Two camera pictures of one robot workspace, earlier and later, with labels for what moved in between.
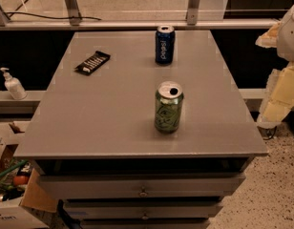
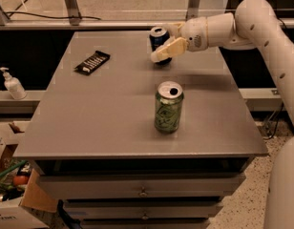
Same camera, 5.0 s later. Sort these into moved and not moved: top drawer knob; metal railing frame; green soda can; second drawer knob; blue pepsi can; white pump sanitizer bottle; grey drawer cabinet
Moved: blue pepsi can
Not moved: second drawer knob; green soda can; metal railing frame; white pump sanitizer bottle; grey drawer cabinet; top drawer knob
